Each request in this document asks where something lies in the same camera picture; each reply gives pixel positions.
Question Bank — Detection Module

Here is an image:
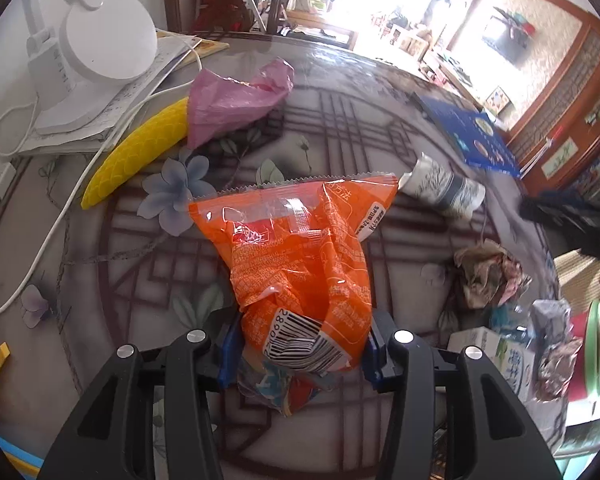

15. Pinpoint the white green milk carton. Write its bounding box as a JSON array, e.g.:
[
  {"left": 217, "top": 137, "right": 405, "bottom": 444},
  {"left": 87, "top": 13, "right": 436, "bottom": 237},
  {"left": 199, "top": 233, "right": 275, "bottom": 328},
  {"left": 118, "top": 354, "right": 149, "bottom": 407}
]
[{"left": 446, "top": 327, "right": 534, "bottom": 403}]

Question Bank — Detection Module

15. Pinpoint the silver foil wrapper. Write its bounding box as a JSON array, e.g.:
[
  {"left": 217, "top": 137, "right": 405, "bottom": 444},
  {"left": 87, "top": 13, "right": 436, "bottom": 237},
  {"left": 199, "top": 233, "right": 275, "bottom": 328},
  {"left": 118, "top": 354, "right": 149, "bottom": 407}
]
[{"left": 531, "top": 299, "right": 583, "bottom": 401}]

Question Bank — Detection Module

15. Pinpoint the brown paper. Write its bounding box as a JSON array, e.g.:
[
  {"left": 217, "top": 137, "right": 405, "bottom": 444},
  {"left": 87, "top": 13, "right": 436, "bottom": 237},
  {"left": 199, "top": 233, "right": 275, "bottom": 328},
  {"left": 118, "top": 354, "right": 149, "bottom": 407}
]
[{"left": 453, "top": 240, "right": 532, "bottom": 310}]

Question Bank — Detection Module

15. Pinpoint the orange snack bag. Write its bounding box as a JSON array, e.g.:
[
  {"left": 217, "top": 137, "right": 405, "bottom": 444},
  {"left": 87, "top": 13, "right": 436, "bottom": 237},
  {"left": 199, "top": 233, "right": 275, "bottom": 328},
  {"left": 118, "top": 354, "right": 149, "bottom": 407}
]
[{"left": 188, "top": 172, "right": 399, "bottom": 416}]

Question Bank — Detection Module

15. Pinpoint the pink plastic snack bag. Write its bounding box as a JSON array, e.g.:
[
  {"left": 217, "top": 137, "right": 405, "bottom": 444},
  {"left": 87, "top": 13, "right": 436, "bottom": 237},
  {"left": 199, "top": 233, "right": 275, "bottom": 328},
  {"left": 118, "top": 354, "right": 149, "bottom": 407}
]
[{"left": 186, "top": 58, "right": 294, "bottom": 148}]

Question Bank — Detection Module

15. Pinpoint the red green trash bin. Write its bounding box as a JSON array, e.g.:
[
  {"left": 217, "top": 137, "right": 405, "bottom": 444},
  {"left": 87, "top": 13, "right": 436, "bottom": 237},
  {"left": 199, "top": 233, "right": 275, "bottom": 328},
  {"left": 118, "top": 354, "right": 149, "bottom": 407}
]
[{"left": 568, "top": 300, "right": 600, "bottom": 402}]

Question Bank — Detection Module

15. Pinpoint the beige checked chair cover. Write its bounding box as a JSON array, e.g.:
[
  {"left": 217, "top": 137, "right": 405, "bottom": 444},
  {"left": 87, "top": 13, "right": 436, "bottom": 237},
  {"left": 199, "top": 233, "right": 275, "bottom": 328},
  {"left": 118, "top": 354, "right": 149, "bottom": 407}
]
[{"left": 554, "top": 250, "right": 600, "bottom": 315}]

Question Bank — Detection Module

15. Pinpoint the teal clear plastic wrapper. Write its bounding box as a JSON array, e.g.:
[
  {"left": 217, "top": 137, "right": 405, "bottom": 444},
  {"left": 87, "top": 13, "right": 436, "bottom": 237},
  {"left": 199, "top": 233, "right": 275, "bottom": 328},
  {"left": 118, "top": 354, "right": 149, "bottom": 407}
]
[{"left": 489, "top": 302, "right": 529, "bottom": 333}]

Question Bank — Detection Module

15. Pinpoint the blue hardcover book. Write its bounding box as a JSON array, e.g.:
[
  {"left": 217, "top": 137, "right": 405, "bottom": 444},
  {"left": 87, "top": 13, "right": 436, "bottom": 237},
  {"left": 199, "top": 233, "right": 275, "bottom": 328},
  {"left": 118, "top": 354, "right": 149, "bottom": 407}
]
[{"left": 413, "top": 94, "right": 521, "bottom": 179}]

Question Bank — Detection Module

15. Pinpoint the low wooden tv cabinet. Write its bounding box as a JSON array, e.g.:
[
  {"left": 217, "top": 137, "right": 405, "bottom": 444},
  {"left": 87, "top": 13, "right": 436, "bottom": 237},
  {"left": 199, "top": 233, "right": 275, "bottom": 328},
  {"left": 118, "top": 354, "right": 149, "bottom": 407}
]
[{"left": 422, "top": 47, "right": 483, "bottom": 110}]

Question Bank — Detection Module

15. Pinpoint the stack of white papers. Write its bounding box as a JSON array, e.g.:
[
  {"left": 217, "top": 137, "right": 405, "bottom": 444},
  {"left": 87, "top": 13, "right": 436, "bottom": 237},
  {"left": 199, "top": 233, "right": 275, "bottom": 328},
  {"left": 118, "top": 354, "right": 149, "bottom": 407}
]
[{"left": 17, "top": 34, "right": 202, "bottom": 155}]

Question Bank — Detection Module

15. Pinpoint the yellow silicone banana case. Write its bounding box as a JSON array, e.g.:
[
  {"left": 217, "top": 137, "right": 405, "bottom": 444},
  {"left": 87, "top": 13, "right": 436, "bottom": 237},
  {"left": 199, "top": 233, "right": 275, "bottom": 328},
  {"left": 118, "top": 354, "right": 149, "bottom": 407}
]
[{"left": 81, "top": 98, "right": 188, "bottom": 210}]

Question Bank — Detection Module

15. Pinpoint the wooden sofa with cushions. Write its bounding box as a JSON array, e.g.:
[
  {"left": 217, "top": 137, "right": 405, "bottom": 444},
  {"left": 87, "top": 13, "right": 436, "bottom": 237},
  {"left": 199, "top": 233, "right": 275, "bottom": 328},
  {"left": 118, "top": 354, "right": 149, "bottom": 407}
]
[{"left": 284, "top": 0, "right": 358, "bottom": 51}]

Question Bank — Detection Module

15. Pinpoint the white desk lamp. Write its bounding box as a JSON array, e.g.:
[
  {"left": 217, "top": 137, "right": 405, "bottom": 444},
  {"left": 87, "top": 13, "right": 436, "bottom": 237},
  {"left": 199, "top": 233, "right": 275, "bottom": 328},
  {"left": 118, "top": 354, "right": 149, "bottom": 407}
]
[{"left": 22, "top": 0, "right": 157, "bottom": 136}]

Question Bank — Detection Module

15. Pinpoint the white power cable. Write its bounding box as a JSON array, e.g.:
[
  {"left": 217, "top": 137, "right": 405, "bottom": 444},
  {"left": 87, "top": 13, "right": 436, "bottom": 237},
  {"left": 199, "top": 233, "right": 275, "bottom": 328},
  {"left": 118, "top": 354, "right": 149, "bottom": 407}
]
[{"left": 0, "top": 46, "right": 204, "bottom": 319}]

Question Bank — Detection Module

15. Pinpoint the wall-mounted television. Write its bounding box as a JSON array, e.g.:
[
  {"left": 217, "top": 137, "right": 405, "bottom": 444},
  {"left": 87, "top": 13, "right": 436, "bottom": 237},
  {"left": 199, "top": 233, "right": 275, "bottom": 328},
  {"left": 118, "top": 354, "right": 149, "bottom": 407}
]
[{"left": 482, "top": 16, "right": 529, "bottom": 64}]

